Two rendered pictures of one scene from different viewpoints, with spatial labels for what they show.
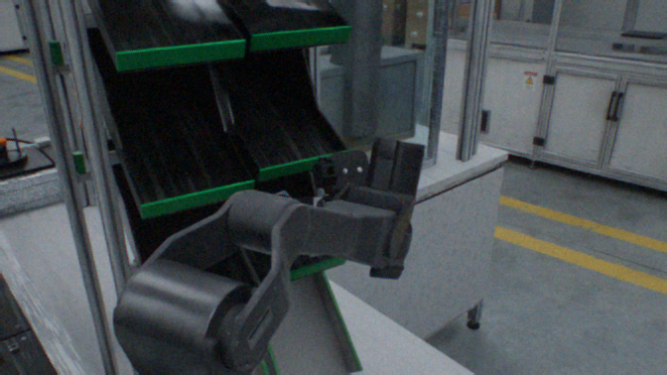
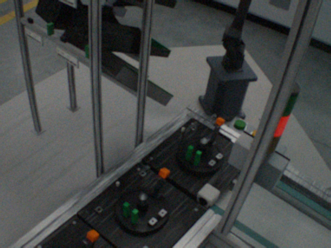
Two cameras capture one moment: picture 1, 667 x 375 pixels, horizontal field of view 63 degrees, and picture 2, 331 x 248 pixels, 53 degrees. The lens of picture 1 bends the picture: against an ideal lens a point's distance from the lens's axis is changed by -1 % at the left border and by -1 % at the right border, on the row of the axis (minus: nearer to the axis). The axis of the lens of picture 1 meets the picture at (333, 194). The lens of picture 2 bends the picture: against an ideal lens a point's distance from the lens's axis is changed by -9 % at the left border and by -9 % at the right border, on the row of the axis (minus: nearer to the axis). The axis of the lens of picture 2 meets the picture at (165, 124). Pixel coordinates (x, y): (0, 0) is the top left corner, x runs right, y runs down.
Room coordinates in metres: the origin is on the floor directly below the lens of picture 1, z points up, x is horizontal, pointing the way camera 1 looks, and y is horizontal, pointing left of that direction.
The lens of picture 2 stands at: (0.74, 1.06, 1.77)
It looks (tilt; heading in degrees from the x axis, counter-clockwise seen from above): 44 degrees down; 255
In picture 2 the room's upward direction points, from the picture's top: 7 degrees clockwise
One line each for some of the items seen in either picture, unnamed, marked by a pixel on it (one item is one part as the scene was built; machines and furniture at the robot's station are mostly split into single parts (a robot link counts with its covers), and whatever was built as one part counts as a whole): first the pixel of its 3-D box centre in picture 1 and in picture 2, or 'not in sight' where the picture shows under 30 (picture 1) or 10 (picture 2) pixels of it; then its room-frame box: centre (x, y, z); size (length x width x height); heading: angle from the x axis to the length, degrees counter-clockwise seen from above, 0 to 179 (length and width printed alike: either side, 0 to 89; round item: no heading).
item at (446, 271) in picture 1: (345, 259); not in sight; (1.91, -0.05, 0.43); 1.11 x 0.68 x 0.86; 131
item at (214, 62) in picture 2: not in sight; (226, 88); (0.26, 0.08, 0.96); 0.15 x 0.15 x 0.20; 6
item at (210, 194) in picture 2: not in sight; (207, 196); (0.45, 0.54, 0.97); 0.05 x 0.05 x 0.04; 41
